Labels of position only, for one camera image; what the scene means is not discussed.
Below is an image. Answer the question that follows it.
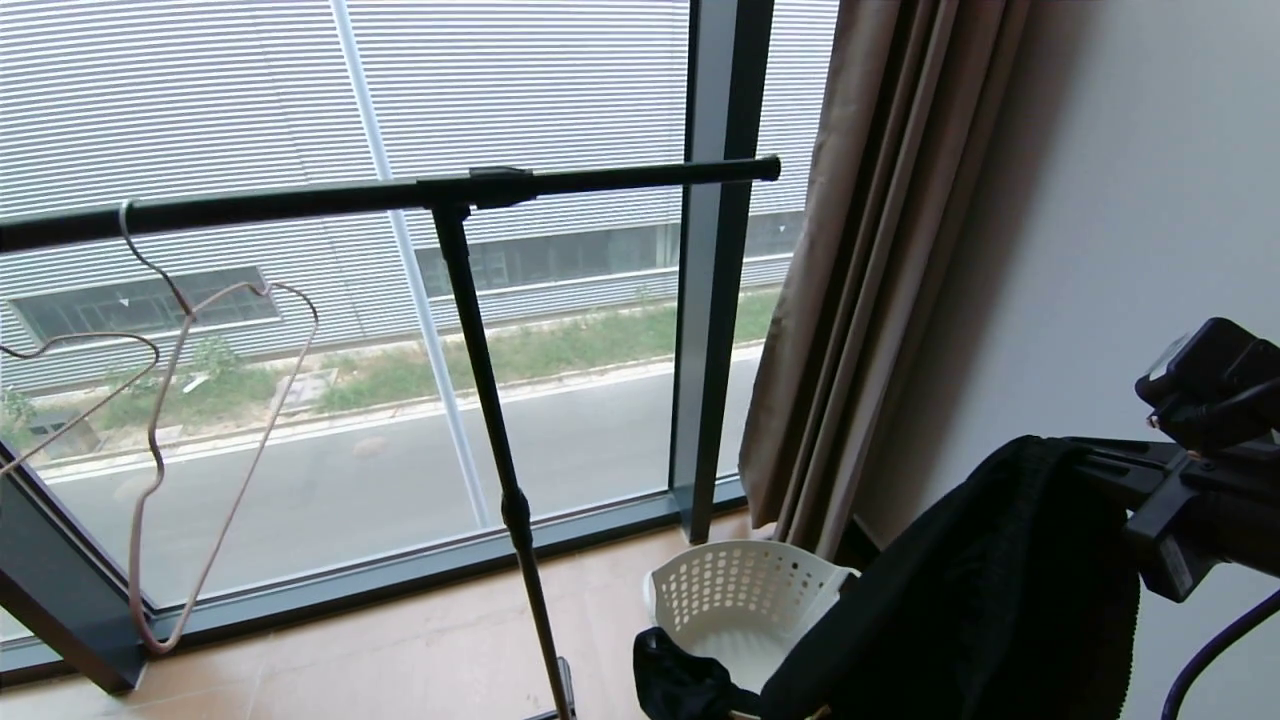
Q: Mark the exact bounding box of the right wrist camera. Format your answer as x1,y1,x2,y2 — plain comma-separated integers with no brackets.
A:
1135,318,1280,456

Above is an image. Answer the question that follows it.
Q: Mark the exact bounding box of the brown curtain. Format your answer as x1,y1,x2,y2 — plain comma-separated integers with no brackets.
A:
738,0,1036,561

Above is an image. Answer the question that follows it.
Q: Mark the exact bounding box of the pink clothes hanger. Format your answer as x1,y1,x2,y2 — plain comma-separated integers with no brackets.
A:
118,200,321,656
0,332,161,481

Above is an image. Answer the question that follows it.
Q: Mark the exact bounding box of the black clothes rack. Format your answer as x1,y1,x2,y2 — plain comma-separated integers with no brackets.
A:
0,155,783,720

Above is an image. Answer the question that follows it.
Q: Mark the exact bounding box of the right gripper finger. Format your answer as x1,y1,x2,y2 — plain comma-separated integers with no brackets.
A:
1065,437,1191,483

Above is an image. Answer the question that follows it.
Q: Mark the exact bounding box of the black cable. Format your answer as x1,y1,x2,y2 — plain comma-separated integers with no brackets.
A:
1160,590,1280,720

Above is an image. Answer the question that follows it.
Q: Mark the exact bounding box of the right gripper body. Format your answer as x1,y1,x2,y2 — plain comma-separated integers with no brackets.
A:
1120,440,1280,604

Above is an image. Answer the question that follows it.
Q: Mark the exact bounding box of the black garment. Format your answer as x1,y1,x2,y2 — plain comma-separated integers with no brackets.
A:
757,435,1141,720
632,627,763,720

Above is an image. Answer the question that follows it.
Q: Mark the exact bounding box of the white laundry basket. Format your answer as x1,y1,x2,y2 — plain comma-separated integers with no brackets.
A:
643,540,861,720

